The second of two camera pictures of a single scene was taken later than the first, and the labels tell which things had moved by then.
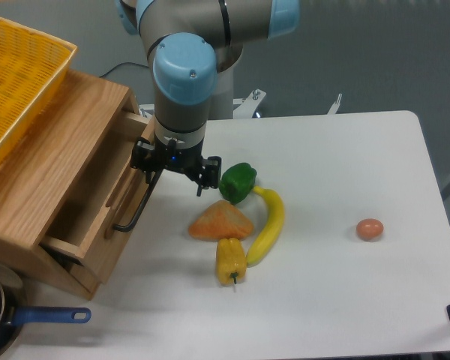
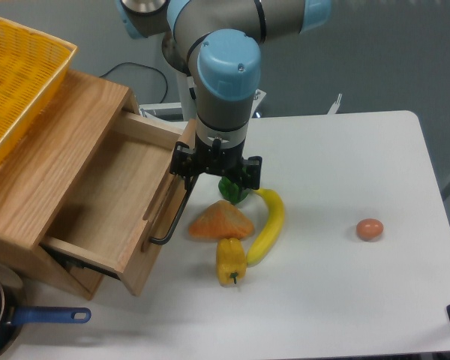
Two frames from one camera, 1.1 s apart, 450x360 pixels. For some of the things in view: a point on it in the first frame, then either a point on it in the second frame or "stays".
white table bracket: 335,106 stays
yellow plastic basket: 23,69 stays
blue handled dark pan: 6,312 stays
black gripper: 147,154 -> 216,160
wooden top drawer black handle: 102,196 -> 178,216
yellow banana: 272,230 stays
